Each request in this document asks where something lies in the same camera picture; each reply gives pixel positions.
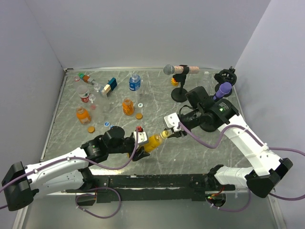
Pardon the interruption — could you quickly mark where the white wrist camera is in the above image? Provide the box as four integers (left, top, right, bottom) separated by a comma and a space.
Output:
133, 126, 149, 146
163, 113, 181, 133

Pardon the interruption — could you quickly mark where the yellow toy brick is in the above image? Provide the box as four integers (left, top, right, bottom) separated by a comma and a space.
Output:
171, 78, 179, 86

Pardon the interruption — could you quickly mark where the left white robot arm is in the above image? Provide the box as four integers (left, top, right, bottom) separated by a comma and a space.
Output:
0, 126, 149, 211

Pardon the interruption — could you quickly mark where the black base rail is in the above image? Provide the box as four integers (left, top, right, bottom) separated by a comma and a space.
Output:
65, 173, 236, 203

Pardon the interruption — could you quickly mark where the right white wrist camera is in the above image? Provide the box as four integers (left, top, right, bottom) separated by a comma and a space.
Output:
163, 113, 181, 133

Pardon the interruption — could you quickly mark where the red label clear bottle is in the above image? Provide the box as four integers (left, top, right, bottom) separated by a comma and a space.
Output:
76, 85, 90, 103

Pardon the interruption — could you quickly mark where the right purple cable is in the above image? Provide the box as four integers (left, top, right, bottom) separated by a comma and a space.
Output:
178, 121, 305, 212

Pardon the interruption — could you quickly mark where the small orange juice bottle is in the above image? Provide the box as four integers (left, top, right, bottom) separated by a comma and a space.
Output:
122, 98, 134, 116

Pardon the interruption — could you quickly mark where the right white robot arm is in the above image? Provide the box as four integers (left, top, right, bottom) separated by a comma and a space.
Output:
163, 86, 293, 198

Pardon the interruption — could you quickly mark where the purple microphone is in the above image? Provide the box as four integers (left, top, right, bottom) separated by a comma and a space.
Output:
213, 82, 232, 101

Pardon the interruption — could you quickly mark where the pink glitter microphone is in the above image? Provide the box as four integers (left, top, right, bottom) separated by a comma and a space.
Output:
163, 64, 200, 75

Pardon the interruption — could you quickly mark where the open orange juice bottle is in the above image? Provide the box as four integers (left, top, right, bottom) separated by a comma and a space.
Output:
76, 106, 91, 125

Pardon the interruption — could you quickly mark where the blue and wood block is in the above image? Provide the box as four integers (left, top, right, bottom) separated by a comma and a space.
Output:
102, 77, 117, 96

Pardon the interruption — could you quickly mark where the clear small cup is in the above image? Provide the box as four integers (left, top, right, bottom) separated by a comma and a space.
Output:
89, 94, 96, 104
94, 83, 101, 92

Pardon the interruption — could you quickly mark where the orange bottle cap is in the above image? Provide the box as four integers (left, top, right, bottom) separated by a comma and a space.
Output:
87, 126, 95, 133
135, 113, 143, 120

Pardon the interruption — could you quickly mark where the black round holder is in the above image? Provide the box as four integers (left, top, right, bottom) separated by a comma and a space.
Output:
214, 66, 237, 92

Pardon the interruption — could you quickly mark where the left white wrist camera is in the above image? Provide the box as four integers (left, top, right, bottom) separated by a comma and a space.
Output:
133, 126, 149, 146

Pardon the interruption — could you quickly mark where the colourful block stack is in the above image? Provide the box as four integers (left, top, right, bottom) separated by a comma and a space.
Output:
79, 73, 97, 85

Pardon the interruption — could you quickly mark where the blue label water bottle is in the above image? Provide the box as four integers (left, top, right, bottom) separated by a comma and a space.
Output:
129, 73, 141, 91

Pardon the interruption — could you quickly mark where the tall yellow juice bottle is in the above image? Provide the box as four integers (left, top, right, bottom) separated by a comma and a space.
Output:
143, 130, 170, 153

